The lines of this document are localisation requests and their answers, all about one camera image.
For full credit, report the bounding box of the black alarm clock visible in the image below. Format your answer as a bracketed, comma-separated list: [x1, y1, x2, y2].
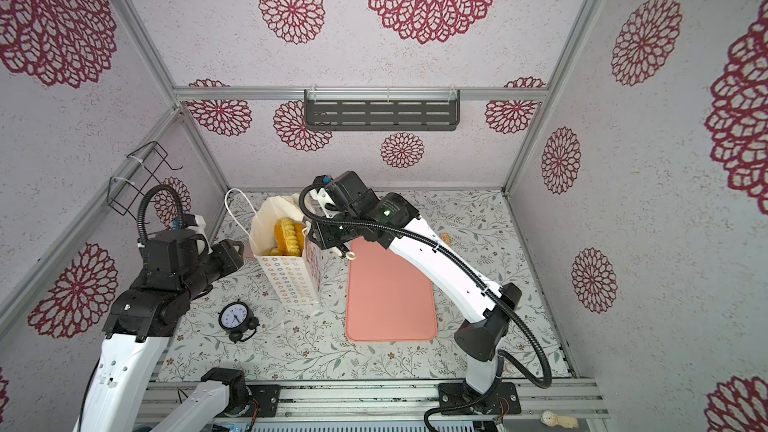
[218, 301, 260, 343]

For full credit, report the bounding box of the pink plastic tray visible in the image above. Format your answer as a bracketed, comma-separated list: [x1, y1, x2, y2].
[345, 238, 438, 343]

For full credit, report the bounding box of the braided yellow bread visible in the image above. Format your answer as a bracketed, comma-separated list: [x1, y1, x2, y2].
[274, 217, 305, 257]

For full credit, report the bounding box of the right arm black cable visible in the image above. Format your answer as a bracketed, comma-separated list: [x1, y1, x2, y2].
[298, 178, 553, 432]

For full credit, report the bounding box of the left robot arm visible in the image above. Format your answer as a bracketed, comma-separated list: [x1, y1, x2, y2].
[73, 232, 245, 431]

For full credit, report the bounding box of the dark grey wall shelf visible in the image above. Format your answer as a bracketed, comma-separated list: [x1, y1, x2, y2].
[304, 89, 461, 132]

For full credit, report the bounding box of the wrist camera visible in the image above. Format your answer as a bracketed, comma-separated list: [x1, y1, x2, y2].
[311, 171, 379, 218]
[138, 214, 210, 274]

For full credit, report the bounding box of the small cream figurine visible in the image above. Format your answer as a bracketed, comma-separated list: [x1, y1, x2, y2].
[540, 410, 580, 429]

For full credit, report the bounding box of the white printed paper bag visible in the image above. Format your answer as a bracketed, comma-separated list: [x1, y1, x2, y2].
[224, 188, 322, 307]

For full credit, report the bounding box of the black wire wall rack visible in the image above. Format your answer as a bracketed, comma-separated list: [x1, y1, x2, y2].
[106, 141, 182, 219]

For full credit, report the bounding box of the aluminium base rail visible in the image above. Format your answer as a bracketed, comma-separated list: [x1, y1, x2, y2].
[137, 377, 611, 432]

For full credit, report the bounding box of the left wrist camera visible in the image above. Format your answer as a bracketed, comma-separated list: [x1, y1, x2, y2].
[138, 214, 210, 274]

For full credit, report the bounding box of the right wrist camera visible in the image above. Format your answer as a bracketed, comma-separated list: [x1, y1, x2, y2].
[311, 171, 379, 218]

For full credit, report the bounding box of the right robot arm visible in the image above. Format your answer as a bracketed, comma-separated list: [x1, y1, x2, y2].
[298, 185, 530, 412]

